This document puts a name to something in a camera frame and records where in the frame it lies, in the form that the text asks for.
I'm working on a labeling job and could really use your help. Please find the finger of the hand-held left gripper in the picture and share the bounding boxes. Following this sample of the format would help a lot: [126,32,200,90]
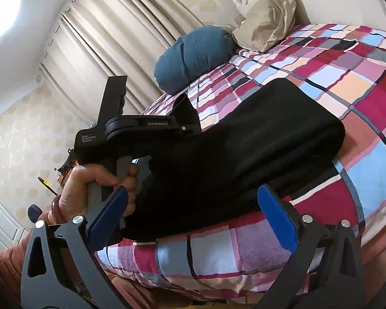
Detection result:
[125,115,200,140]
[97,75,128,127]

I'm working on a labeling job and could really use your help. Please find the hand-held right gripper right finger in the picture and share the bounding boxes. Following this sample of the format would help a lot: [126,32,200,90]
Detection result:
[257,183,366,309]

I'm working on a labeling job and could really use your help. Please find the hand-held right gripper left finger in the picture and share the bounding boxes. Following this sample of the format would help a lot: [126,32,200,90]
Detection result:
[21,186,129,309]

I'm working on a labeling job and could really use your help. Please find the black pants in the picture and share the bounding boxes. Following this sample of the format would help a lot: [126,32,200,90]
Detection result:
[116,78,346,243]

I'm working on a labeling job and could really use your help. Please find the person's left forearm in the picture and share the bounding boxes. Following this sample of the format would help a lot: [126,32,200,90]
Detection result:
[0,210,58,300]

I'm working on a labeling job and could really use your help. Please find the person's left hand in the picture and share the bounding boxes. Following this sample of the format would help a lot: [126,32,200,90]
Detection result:
[51,164,140,225]

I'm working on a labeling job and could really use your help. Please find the orange box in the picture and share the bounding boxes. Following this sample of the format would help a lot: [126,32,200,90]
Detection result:
[55,148,82,195]

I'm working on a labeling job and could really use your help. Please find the beige curtain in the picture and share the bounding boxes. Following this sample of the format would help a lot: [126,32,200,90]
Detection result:
[39,0,245,116]

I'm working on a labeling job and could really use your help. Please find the blue pillow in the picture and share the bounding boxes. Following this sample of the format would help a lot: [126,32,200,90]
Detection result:
[155,26,235,94]

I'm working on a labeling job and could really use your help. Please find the white wardrobe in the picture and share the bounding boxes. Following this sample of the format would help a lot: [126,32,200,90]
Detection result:
[0,183,30,250]

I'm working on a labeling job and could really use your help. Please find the bed with plaid sheet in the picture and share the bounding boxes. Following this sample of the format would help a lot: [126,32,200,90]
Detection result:
[93,22,386,309]

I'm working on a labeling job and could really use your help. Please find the beige pillow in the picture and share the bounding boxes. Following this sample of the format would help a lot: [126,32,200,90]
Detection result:
[231,0,301,53]

